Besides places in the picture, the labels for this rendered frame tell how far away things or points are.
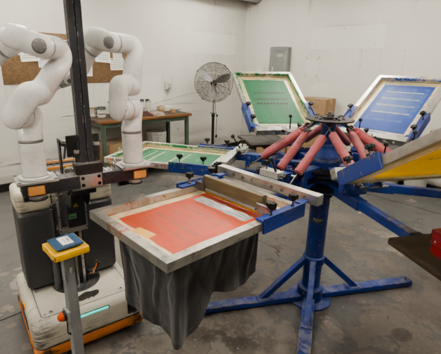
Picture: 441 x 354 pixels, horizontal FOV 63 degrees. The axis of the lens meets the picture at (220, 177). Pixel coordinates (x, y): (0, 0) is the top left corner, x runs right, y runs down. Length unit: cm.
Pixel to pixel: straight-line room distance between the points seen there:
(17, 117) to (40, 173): 26
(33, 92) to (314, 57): 527
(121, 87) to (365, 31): 472
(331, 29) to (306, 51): 52
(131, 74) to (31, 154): 54
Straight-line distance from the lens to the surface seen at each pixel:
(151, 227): 155
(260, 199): 163
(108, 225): 154
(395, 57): 573
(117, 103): 167
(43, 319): 229
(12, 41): 154
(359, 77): 592
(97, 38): 173
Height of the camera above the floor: 162
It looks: 18 degrees down
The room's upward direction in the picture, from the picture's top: 2 degrees clockwise
